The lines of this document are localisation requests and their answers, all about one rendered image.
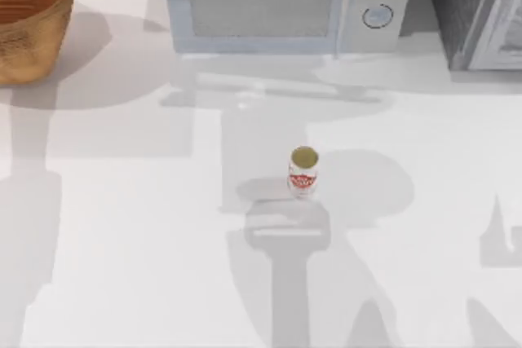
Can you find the red and white can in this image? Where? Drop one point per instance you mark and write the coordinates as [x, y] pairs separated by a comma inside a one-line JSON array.
[[303, 177]]

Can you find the microwave door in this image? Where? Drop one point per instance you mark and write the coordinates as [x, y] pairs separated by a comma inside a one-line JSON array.
[[261, 1]]

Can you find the microwave knob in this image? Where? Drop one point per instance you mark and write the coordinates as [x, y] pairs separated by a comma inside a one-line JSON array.
[[378, 16]]

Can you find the pale microwave oven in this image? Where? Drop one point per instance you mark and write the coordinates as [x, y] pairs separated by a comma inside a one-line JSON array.
[[399, 5]]

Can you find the wooden basket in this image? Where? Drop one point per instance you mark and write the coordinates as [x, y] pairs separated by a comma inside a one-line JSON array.
[[32, 42]]

